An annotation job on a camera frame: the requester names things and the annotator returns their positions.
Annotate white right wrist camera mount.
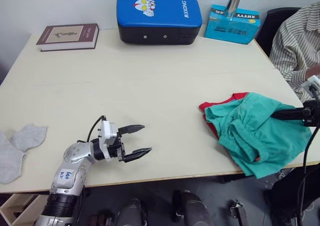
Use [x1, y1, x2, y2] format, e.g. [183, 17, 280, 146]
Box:
[300, 75, 320, 94]

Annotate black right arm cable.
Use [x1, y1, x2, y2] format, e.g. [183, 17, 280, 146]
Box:
[296, 85, 320, 226]

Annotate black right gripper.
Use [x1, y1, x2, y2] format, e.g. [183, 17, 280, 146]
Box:
[270, 99, 320, 128]

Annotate person's bare hand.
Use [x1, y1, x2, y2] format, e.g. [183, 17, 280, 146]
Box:
[304, 64, 320, 81]

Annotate red t-shirt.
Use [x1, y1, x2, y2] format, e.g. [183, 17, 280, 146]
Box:
[198, 92, 261, 163]

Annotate grey sock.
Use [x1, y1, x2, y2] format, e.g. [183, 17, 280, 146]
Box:
[0, 130, 28, 185]

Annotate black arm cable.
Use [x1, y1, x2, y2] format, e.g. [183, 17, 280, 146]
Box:
[296, 85, 320, 226]
[86, 115, 107, 143]

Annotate light wooden crate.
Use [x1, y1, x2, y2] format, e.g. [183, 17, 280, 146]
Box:
[0, 192, 49, 226]

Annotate black office chair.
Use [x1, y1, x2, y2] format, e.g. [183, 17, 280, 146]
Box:
[254, 7, 302, 58]

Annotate blue cardboard box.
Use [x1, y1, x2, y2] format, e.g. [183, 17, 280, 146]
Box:
[203, 4, 262, 45]

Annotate dark rounded shape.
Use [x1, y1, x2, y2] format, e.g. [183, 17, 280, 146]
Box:
[171, 189, 214, 226]
[115, 198, 149, 226]

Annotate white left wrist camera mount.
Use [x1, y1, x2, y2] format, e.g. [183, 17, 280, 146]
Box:
[97, 119, 119, 162]

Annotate shiny metal cylinder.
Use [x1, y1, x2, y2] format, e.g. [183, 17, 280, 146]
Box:
[225, 0, 243, 19]

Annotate green shorts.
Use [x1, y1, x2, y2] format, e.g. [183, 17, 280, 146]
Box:
[204, 92, 314, 179]

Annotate metal bracket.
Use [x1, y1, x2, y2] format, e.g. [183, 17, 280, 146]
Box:
[229, 199, 249, 226]

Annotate person in striped shirt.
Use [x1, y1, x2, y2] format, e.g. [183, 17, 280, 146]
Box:
[269, 1, 320, 103]

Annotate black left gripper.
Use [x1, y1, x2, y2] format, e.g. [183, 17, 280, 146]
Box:
[107, 124, 153, 164]

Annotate small dark brown shape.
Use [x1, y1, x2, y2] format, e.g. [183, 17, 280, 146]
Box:
[89, 210, 114, 226]

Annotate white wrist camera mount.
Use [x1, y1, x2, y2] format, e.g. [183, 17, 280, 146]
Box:
[300, 75, 320, 94]
[97, 119, 119, 162]

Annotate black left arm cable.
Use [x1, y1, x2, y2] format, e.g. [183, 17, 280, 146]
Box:
[86, 115, 107, 143]

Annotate brown hardcover book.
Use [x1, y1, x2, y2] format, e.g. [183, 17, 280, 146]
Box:
[35, 23, 100, 53]

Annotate dark trousers leg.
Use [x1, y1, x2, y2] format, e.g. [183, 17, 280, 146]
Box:
[262, 165, 320, 226]

